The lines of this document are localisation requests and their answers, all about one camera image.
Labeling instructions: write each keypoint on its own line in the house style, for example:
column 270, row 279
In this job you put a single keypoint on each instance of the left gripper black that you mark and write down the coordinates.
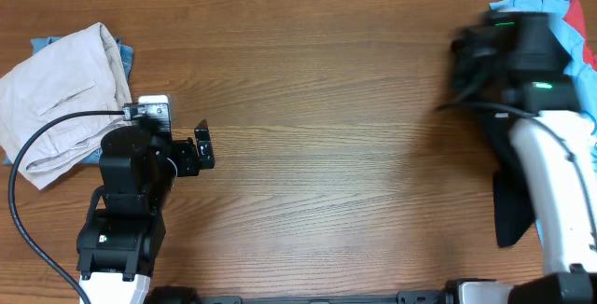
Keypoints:
column 188, row 162

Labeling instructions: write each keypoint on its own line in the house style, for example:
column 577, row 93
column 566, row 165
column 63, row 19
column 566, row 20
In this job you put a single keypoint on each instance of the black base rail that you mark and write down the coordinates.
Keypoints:
column 188, row 295

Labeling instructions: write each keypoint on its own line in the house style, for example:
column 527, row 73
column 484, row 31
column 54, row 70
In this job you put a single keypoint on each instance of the light blue t-shirt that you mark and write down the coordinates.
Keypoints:
column 554, row 67

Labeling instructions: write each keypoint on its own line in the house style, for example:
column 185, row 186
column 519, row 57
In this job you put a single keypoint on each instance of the black shirt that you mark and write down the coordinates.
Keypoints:
column 513, row 210

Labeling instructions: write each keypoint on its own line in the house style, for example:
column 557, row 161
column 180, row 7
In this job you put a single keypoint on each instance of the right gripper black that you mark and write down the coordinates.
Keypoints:
column 460, row 61

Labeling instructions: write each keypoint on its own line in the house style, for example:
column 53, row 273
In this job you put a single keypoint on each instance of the blue folded jeans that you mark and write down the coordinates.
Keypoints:
column 126, row 54

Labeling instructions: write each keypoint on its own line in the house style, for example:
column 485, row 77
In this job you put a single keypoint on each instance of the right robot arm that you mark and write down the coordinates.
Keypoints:
column 554, row 149

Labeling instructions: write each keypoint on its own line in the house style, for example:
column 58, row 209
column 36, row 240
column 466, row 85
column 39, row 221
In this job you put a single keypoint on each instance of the beige folded trousers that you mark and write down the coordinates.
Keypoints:
column 82, row 71

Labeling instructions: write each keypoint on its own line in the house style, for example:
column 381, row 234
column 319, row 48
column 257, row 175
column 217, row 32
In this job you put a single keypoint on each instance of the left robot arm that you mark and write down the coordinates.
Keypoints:
column 124, row 227

